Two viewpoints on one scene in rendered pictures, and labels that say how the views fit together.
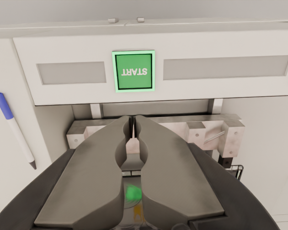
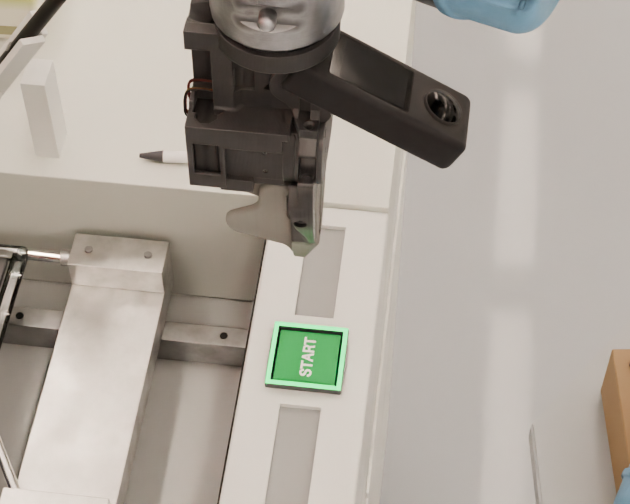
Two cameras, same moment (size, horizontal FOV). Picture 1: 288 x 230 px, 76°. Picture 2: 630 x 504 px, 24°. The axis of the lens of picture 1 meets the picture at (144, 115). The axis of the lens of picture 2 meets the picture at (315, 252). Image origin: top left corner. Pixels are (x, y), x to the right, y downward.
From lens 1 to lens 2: 0.88 m
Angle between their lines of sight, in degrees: 45
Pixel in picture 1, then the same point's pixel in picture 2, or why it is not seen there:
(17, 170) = (140, 127)
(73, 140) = (150, 250)
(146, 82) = (284, 373)
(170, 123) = (118, 476)
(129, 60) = (328, 352)
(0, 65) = (351, 183)
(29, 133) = not seen: hidden behind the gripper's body
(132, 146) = (72, 378)
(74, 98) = (274, 261)
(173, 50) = (333, 424)
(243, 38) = not seen: outside the picture
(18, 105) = not seen: hidden behind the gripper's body
